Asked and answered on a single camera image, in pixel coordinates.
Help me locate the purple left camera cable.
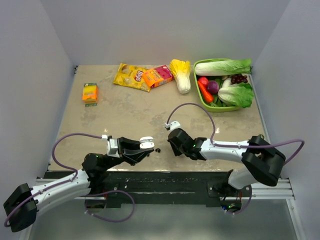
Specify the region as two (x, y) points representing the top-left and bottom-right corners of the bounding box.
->
(3, 132), (108, 228)

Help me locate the red apple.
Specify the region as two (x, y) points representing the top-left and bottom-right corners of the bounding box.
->
(198, 76), (209, 87)

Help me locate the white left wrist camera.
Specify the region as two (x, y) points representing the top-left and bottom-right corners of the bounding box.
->
(101, 134), (121, 158)

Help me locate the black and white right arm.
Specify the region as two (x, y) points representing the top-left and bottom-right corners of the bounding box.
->
(167, 128), (286, 197)

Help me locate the purple red onion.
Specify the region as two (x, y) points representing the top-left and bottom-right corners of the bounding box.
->
(206, 80), (220, 95)

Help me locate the orange yellow sponge pack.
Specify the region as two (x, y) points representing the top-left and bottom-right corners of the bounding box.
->
(82, 83), (99, 107)

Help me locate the yellow chips bag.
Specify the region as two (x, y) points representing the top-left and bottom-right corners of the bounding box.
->
(113, 63), (151, 92)

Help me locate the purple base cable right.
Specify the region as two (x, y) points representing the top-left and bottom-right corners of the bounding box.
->
(223, 186), (253, 216)

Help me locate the long green white cabbage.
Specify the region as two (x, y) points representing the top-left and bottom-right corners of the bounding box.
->
(193, 58), (252, 76)

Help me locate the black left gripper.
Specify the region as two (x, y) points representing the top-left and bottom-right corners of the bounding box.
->
(102, 136), (154, 171)

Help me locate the purple camera cable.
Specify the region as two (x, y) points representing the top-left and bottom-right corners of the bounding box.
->
(3, 132), (108, 228)
(166, 102), (306, 167)

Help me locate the green plastic basket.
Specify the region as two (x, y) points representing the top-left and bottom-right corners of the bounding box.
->
(193, 71), (251, 113)

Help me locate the purple grapes bunch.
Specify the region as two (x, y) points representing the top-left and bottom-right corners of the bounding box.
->
(230, 73), (248, 85)

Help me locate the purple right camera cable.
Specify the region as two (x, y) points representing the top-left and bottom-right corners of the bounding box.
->
(166, 102), (306, 167)

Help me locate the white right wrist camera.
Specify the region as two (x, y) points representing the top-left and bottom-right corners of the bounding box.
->
(164, 121), (181, 131)

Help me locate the yellow white napa cabbage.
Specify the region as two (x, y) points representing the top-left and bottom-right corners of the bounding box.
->
(169, 59), (191, 94)

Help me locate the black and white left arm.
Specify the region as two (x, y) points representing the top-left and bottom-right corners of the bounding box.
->
(3, 134), (155, 233)

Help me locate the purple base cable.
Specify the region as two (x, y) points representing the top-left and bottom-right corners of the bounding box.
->
(223, 186), (253, 216)
(84, 189), (135, 222)

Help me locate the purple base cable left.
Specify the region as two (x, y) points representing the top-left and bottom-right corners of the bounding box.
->
(84, 189), (135, 222)

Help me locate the green leafy bok choy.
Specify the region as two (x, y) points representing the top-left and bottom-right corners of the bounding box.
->
(217, 78), (255, 108)

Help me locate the orange pink snack box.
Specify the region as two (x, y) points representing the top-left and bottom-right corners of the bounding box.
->
(142, 65), (174, 89)

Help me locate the orange red pepper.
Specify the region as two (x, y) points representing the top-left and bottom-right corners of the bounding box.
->
(197, 80), (214, 104)

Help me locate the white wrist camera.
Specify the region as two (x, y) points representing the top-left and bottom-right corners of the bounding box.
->
(101, 134), (121, 158)
(164, 121), (181, 131)

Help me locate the white earbud charging case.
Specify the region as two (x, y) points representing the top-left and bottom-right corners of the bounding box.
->
(139, 136), (155, 149)

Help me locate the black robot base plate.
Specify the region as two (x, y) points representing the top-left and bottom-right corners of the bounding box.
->
(91, 171), (251, 208)

